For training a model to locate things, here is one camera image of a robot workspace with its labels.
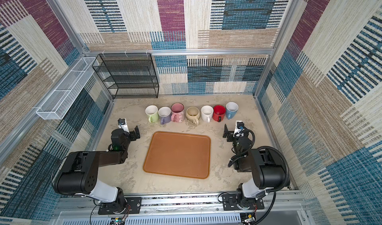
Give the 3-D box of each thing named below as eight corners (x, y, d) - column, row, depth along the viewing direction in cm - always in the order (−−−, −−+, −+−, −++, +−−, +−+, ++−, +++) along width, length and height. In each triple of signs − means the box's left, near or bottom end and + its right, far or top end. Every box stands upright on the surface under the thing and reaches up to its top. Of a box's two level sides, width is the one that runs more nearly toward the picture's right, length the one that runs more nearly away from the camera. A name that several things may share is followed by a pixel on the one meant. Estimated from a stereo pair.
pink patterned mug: (171, 127, 105) (169, 116, 95) (173, 113, 112) (171, 102, 103) (184, 127, 105) (183, 116, 95) (184, 113, 112) (184, 102, 103)
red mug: (212, 125, 106) (214, 115, 98) (211, 114, 112) (213, 104, 104) (224, 125, 106) (227, 115, 97) (223, 114, 112) (225, 104, 104)
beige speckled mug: (186, 127, 103) (185, 120, 97) (186, 114, 111) (186, 106, 104) (200, 127, 103) (200, 120, 97) (199, 113, 111) (199, 106, 104)
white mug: (201, 127, 104) (202, 119, 96) (200, 113, 111) (201, 105, 104) (213, 126, 104) (214, 118, 96) (211, 113, 111) (212, 105, 104)
